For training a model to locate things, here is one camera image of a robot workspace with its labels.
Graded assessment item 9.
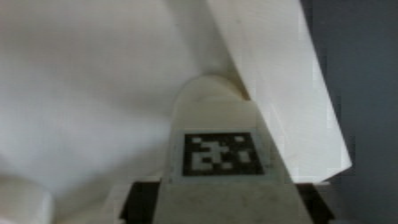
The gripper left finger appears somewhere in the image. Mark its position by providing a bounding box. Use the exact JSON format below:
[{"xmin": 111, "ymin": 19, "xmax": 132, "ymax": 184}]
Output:
[{"xmin": 120, "ymin": 181, "xmax": 161, "ymax": 224}]

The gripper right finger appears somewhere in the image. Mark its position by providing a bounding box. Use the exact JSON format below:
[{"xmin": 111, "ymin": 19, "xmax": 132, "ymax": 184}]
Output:
[{"xmin": 297, "ymin": 183, "xmax": 335, "ymax": 224}]

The white leg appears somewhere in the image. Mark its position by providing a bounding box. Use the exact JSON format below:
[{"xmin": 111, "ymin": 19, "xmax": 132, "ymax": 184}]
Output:
[{"xmin": 153, "ymin": 75, "xmax": 313, "ymax": 224}]

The white square tabletop tray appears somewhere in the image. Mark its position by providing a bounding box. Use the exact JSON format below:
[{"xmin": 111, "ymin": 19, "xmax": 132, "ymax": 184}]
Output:
[{"xmin": 0, "ymin": 0, "xmax": 352, "ymax": 218}]

